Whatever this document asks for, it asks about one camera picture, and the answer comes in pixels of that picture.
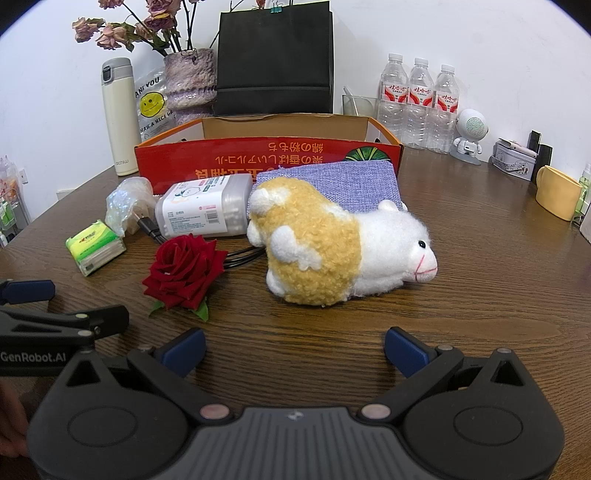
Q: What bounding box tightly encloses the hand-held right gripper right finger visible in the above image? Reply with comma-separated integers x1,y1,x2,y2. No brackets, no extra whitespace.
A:
358,326,539,422

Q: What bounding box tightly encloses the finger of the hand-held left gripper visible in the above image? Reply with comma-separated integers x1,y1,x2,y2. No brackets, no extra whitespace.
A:
0,304,130,344
0,278,56,306

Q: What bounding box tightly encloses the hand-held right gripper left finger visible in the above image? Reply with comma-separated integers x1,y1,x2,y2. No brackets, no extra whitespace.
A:
55,327,236,423

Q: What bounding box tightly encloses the green tissue pack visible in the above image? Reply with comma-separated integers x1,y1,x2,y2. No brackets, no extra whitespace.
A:
65,220,127,278

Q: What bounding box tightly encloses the red rose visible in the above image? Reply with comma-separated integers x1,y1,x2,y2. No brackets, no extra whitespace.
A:
141,233,230,323

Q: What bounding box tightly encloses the black cable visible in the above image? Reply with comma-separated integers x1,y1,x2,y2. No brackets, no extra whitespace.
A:
137,216,267,271

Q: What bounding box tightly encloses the clear plastic bag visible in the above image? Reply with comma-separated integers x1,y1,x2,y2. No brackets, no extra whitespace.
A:
105,176,156,239

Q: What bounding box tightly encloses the white yellow plush sheep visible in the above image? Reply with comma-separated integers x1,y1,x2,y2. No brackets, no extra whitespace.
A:
246,178,438,308

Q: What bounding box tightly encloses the clear cotton swab box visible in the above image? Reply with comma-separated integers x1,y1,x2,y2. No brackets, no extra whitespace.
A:
154,174,254,240

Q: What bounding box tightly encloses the purple cloth pouch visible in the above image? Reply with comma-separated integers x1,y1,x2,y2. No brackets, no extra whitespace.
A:
255,159,407,219

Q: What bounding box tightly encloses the orange cardboard box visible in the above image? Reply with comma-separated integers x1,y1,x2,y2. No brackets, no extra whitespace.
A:
134,113,405,197

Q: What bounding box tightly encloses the wooden desktop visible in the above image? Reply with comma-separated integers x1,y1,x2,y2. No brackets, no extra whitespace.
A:
0,143,591,480

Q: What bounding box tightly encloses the person's left hand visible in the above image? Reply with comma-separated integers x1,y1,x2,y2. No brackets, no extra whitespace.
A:
0,381,30,459

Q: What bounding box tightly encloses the white thermos bottle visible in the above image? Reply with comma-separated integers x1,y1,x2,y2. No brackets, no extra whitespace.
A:
102,58,142,177

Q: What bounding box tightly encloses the printed tin box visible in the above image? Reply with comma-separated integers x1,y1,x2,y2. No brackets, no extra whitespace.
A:
489,137,539,174

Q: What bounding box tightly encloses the smiley face plastic bag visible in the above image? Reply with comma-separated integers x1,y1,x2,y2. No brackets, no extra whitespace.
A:
134,67,178,144

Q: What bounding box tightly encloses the yellow mug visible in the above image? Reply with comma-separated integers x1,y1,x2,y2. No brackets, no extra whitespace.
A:
536,165,584,222

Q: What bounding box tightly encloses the white robot figurine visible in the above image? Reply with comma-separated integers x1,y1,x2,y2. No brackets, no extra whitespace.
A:
450,108,489,165

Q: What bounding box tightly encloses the clear water bottle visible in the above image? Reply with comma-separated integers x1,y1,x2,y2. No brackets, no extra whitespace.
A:
406,58,436,149
427,64,460,154
378,53,410,142

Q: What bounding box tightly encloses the clear glass cup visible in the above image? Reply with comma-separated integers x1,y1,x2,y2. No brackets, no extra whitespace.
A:
342,93,380,128

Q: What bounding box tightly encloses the purple white vase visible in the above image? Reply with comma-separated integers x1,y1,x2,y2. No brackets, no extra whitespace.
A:
164,47,218,125

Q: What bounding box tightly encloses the dried pink flower bouquet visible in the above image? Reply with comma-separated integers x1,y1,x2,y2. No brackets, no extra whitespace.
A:
71,0,213,58

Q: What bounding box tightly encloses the black paper bag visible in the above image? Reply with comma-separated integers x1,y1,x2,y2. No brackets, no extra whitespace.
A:
213,1,334,117

